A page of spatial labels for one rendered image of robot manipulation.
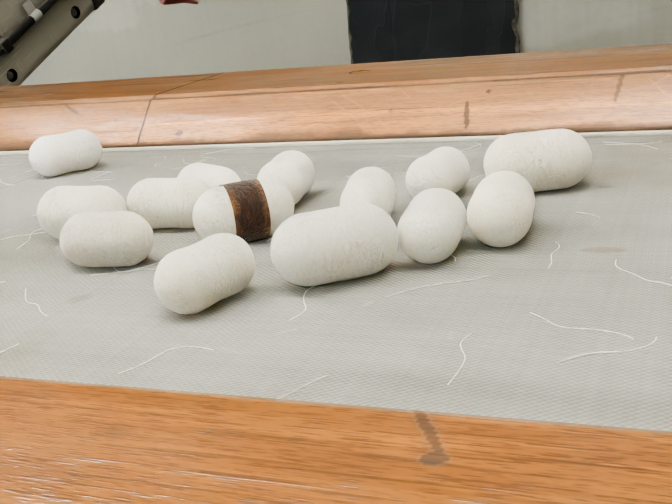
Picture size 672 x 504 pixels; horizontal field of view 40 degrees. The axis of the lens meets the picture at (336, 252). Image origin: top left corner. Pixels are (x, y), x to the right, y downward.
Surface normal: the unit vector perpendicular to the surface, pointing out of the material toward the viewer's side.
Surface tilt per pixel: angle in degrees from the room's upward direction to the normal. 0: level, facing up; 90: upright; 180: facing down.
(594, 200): 0
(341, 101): 45
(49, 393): 0
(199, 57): 90
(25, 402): 0
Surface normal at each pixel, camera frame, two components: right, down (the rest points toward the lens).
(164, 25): -0.39, 0.32
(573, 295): -0.11, -0.94
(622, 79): -0.33, -0.44
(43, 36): 0.85, 0.11
